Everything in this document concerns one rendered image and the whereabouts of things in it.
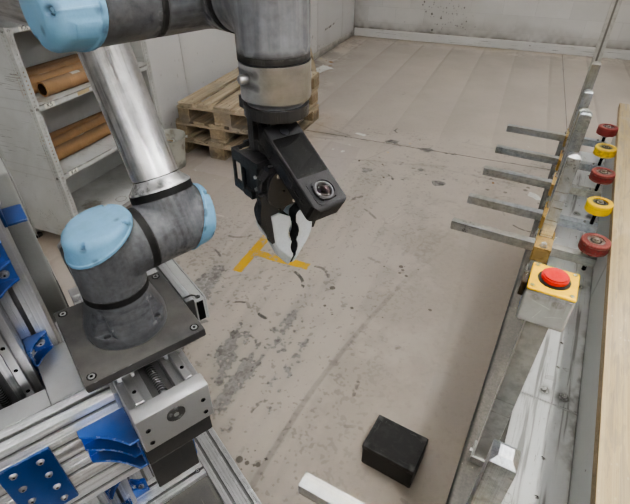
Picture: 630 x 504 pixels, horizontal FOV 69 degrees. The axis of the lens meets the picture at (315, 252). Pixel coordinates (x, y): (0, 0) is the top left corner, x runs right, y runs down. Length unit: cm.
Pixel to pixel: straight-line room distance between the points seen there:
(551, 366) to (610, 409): 45
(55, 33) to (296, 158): 24
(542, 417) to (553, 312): 64
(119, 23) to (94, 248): 41
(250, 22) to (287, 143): 12
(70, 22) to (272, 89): 18
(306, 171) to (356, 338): 184
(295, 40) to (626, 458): 89
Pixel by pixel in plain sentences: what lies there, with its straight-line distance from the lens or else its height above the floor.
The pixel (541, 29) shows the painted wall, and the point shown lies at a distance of 802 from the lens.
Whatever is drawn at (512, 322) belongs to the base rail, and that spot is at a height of 70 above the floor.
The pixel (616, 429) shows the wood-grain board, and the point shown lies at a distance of 108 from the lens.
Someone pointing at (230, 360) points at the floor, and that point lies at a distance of 222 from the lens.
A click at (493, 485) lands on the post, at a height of 107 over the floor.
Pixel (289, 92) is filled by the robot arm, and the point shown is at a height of 154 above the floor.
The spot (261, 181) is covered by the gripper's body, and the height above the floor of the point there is 144.
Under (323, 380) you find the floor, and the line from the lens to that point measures 212.
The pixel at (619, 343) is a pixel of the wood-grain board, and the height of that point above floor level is 90.
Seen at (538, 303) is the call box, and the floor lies 120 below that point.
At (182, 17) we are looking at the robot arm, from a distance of 52.
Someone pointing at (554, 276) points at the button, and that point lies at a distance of 79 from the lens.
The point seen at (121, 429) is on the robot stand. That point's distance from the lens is 99.
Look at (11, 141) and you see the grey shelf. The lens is 303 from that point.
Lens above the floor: 168
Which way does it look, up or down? 37 degrees down
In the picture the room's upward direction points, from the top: straight up
